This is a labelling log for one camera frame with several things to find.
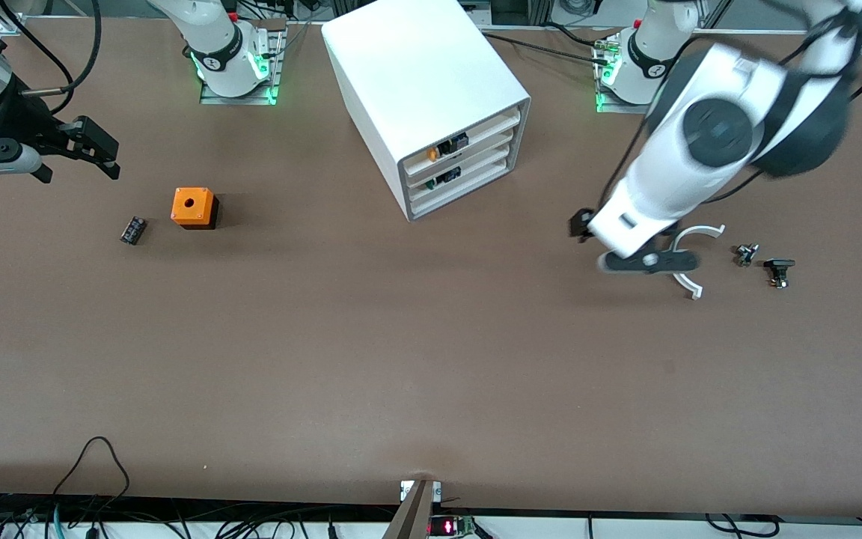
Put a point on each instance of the small black contact block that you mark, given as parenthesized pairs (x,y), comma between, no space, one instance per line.
(134,230)

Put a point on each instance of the green push button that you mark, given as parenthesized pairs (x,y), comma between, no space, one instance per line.
(446,177)

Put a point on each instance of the small black fitting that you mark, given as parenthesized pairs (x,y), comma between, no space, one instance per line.
(779,264)

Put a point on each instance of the metal pole bracket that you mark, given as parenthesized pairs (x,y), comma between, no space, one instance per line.
(404,490)

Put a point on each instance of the circuit board with red light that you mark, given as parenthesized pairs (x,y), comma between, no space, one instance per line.
(446,527)

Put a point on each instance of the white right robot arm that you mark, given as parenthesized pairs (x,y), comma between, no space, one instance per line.
(225,45)

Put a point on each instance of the white plastic drawer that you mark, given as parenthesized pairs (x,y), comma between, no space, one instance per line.
(461,191)
(491,131)
(483,151)
(483,168)

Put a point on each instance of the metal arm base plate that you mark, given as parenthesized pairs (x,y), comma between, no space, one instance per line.
(610,107)
(214,99)

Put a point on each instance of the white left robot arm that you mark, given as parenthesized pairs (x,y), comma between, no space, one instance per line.
(715,90)

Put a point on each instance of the white drawer cabinet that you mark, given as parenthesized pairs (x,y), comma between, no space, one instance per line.
(416,67)

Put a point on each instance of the orange push button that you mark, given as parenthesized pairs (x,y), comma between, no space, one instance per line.
(450,146)

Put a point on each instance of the small metal fitting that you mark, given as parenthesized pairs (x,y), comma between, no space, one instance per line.
(747,254)

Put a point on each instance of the orange box with hole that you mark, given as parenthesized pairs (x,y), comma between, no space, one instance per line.
(191,203)

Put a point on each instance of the aluminium camera pole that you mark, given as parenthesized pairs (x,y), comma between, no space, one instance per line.
(410,516)

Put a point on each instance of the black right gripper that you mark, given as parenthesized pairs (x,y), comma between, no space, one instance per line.
(18,120)

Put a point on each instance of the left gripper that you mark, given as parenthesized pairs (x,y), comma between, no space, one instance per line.
(579,222)

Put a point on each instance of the white curved plastic part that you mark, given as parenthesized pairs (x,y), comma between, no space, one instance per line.
(704,230)

